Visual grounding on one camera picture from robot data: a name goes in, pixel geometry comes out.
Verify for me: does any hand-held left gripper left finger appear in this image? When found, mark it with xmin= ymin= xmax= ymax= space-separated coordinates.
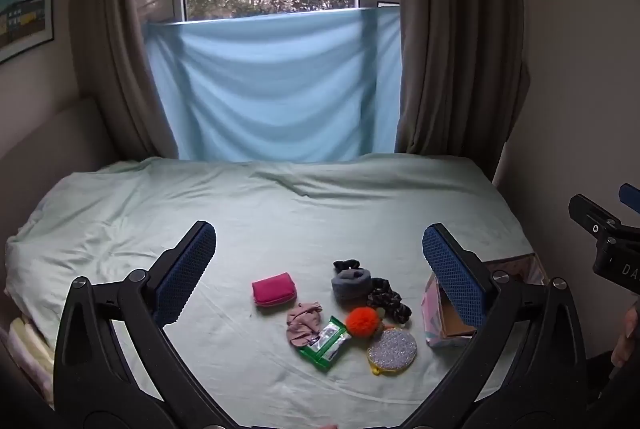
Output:
xmin=52 ymin=220 xmax=236 ymax=427

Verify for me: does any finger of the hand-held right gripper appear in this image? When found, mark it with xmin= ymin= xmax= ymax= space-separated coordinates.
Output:
xmin=618 ymin=182 xmax=640 ymax=216
xmin=568 ymin=194 xmax=623 ymax=240

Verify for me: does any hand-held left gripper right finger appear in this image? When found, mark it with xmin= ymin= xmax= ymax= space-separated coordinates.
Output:
xmin=421 ymin=222 xmax=589 ymax=427

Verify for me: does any cardboard box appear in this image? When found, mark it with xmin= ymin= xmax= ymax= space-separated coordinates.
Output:
xmin=421 ymin=252 xmax=549 ymax=350

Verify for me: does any patterned black scrunchie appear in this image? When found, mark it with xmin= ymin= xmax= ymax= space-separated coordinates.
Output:
xmin=367 ymin=277 xmax=413 ymax=325

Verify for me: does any pink zip pouch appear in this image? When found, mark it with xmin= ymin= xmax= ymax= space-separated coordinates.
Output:
xmin=251 ymin=272 xmax=297 ymax=309

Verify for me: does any orange pompom keychain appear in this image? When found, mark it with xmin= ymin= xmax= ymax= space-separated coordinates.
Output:
xmin=344 ymin=306 xmax=396 ymax=340

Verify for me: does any pink cloth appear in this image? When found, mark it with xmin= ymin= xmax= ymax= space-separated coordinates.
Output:
xmin=285 ymin=301 xmax=326 ymax=350

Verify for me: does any green tissue packet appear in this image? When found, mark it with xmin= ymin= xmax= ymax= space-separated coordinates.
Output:
xmin=295 ymin=316 xmax=354 ymax=373

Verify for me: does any person's right hand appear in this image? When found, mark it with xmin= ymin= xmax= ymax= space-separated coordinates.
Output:
xmin=611 ymin=301 xmax=640 ymax=368

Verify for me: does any pale green bed sheet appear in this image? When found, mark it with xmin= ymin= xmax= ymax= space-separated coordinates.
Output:
xmin=5 ymin=154 xmax=537 ymax=429

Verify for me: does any stacked pale bedding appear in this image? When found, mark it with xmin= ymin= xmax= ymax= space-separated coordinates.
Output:
xmin=0 ymin=313 xmax=57 ymax=410

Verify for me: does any light blue hanging cloth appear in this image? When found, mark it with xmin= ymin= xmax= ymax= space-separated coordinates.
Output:
xmin=143 ymin=6 xmax=404 ymax=163

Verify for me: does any brown curtain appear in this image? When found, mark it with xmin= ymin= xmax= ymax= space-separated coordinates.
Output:
xmin=392 ymin=0 xmax=532 ymax=158
xmin=69 ymin=0 xmax=182 ymax=160

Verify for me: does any framed wall poster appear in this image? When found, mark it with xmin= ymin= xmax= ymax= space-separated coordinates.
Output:
xmin=0 ymin=0 xmax=57 ymax=65

